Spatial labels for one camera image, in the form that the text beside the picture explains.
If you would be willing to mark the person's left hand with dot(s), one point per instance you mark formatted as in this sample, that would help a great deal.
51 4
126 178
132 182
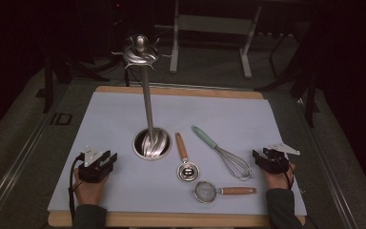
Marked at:
89 192

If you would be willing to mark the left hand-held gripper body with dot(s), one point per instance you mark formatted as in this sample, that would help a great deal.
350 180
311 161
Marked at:
92 173

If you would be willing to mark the white paper table sheet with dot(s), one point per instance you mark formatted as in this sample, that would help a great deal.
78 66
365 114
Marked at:
108 120

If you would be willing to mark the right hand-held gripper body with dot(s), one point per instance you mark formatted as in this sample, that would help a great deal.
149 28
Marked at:
276 163

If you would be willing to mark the grey metal frame stand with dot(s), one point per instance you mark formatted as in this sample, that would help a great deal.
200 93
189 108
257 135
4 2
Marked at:
216 24

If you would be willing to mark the person's right hand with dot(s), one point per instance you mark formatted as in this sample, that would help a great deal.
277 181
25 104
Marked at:
278 181

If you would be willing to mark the steel utensil rack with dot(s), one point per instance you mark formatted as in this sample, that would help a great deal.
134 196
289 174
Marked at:
146 95

